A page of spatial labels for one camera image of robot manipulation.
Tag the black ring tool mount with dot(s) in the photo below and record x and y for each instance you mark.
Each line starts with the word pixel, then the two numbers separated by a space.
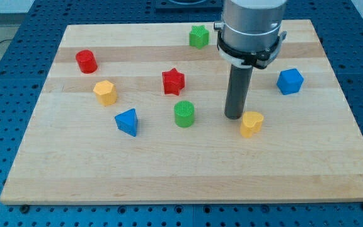
pixel 244 60

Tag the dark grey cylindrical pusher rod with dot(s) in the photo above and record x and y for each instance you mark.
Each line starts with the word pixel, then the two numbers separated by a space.
pixel 238 84

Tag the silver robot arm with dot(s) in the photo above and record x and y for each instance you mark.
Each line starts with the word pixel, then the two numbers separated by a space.
pixel 248 37

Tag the green star block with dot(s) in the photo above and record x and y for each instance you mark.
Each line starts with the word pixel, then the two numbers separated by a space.
pixel 198 36

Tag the red star block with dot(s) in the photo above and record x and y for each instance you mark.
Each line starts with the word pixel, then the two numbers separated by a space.
pixel 173 82

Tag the blue hexagon block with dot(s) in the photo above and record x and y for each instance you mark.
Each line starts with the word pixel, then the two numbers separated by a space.
pixel 290 81

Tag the yellow heart block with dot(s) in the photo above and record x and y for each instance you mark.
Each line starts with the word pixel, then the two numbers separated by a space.
pixel 251 123

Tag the green cylinder block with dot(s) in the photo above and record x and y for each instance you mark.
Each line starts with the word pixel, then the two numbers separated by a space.
pixel 184 112

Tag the wooden board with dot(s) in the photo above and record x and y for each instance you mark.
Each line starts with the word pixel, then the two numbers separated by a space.
pixel 309 149

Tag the blue triangle block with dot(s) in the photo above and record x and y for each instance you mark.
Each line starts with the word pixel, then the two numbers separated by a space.
pixel 127 122

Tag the yellow hexagon block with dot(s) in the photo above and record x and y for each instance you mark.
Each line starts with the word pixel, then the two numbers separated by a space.
pixel 105 93

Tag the red cylinder block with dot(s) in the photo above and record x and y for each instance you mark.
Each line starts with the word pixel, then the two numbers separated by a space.
pixel 86 61

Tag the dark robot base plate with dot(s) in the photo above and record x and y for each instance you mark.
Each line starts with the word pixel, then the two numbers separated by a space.
pixel 168 5

